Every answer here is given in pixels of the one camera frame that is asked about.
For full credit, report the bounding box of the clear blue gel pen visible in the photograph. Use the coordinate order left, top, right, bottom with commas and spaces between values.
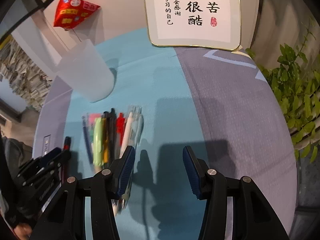
82, 116, 93, 164

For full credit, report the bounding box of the light blue capped pen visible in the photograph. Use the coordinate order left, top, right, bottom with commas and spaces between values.
129, 106, 144, 148

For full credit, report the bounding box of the red black pen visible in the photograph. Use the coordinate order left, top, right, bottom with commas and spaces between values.
61, 137, 72, 183

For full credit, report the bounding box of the person's left hand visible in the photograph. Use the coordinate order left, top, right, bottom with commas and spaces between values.
14, 223, 32, 240

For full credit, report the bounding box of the white pen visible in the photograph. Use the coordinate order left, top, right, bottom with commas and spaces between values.
119, 112, 133, 158

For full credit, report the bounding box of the green shark pen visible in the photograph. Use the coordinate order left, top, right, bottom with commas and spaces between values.
93, 117, 103, 167

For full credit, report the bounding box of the black yellow pen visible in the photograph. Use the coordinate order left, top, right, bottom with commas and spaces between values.
103, 108, 116, 168

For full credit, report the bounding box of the pink blue highlighter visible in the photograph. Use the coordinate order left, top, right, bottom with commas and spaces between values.
87, 113, 101, 141

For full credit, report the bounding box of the blue grey desk mat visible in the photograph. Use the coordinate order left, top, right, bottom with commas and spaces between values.
34, 29, 297, 239

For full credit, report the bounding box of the translucent white plastic cup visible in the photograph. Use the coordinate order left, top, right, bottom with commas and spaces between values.
56, 39, 114, 102

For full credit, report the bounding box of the green leafy plant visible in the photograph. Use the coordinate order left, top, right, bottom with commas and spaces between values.
257, 18, 319, 163

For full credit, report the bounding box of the framed calligraphy sign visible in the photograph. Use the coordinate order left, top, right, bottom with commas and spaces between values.
144, 0, 241, 51

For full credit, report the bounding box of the red fabric lucky charm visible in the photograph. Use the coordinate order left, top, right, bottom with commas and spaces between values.
53, 0, 100, 30

